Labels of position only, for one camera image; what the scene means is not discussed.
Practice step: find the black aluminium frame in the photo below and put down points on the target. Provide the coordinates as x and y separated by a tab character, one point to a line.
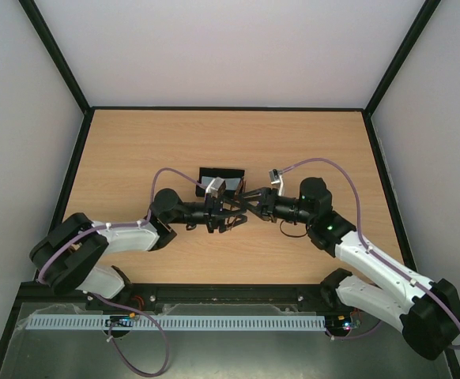
420	22

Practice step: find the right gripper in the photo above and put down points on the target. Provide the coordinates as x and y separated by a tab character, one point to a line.
270	202

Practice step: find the brown sunglasses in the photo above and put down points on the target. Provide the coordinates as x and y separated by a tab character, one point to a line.
240	189

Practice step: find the light blue cable duct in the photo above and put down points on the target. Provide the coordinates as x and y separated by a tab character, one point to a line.
79	322

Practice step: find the black mounting rail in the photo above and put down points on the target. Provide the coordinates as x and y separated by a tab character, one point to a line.
154	297

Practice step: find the metal plate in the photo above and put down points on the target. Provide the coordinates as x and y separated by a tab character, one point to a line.
371	351

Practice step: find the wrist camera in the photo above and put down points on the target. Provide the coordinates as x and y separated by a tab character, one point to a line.
277	181
216	188

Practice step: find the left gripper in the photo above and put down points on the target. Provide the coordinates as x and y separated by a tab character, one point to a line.
214	212

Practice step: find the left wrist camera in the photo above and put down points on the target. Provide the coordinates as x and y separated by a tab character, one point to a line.
216	188

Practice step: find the blue cleaning cloth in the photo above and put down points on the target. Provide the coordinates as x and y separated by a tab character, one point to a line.
230	183

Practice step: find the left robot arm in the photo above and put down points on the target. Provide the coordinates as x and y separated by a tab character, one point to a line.
68	258

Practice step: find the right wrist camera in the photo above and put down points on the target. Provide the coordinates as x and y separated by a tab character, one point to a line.
277	181

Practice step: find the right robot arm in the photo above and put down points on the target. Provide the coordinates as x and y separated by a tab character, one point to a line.
425	312

